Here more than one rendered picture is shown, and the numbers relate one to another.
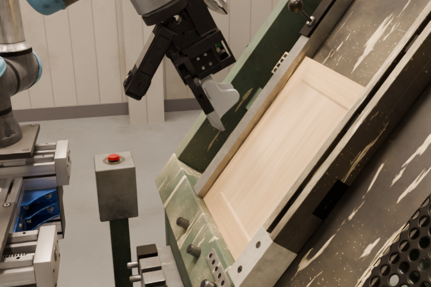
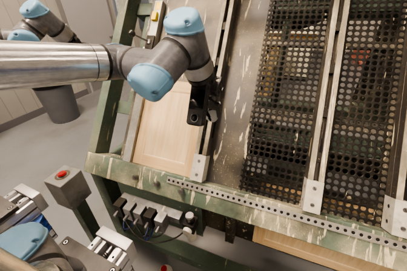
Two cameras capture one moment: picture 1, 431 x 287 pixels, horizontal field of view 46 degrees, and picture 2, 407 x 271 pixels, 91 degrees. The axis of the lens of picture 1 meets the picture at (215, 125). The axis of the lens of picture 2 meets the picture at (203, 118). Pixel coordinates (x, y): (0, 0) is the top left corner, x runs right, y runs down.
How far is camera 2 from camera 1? 0.63 m
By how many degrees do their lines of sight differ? 48
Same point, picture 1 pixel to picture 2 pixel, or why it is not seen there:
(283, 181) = (181, 133)
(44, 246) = (116, 238)
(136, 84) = (203, 118)
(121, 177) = (76, 179)
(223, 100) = not seen: hidden behind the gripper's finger
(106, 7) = not seen: outside the picture
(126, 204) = (83, 191)
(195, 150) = (101, 144)
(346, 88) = (187, 86)
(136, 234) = not seen: hidden behind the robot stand
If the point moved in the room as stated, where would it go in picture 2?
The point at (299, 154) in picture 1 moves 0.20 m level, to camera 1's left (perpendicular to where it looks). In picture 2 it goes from (181, 119) to (152, 138)
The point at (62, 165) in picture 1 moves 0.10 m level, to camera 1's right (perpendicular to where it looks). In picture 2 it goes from (39, 198) to (65, 182)
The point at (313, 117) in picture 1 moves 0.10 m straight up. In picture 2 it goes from (177, 102) to (175, 84)
